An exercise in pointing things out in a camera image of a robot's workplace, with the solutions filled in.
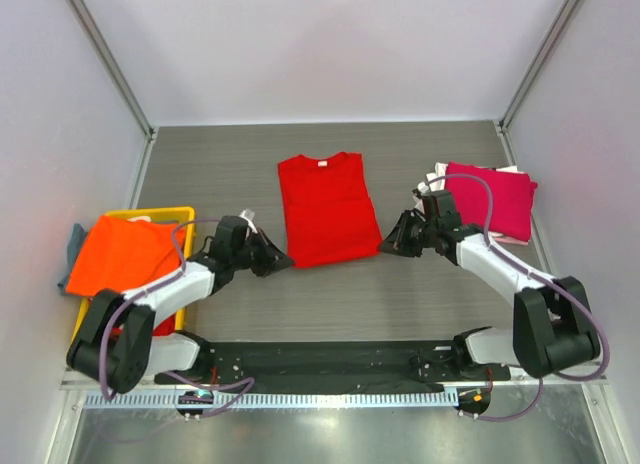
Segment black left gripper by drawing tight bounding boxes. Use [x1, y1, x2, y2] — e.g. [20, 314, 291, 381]
[231, 228, 295, 278]

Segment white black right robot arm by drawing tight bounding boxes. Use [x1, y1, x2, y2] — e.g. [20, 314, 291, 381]
[379, 185, 604, 380]

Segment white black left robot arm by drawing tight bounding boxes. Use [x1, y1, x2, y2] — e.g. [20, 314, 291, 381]
[66, 214, 294, 399]

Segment yellow plastic bin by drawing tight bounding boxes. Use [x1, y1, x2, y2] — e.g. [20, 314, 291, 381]
[74, 206, 195, 331]

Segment folded pink t-shirt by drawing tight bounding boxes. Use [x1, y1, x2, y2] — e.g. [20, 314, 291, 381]
[491, 233, 529, 246]

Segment folded magenta t-shirt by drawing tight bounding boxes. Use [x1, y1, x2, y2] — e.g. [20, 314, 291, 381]
[444, 162, 538, 242]

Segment dark red t-shirt in bin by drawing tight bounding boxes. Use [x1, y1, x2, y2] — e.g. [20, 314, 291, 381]
[153, 315, 175, 336]

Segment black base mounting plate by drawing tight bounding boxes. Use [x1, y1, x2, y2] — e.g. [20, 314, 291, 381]
[179, 340, 511, 395]

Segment orange t-shirt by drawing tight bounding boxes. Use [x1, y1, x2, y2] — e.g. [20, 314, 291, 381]
[62, 215, 186, 298]

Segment grey t-shirt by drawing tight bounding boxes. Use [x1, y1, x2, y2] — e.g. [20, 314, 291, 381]
[57, 223, 88, 295]

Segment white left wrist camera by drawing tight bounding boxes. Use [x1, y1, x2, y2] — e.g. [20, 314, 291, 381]
[239, 209, 259, 234]

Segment white slotted cable duct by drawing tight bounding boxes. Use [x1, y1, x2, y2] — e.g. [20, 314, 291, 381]
[83, 388, 458, 410]

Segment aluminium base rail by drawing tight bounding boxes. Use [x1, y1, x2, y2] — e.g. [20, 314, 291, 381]
[59, 362, 609, 391]

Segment left aluminium frame post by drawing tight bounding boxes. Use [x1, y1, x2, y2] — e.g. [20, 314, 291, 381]
[57, 0, 157, 141]

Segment aluminium frame post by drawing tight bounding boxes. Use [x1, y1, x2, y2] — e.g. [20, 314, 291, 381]
[57, 0, 157, 141]
[497, 0, 594, 134]

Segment right aluminium frame post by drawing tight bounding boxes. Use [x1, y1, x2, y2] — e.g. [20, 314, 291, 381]
[497, 0, 594, 134]

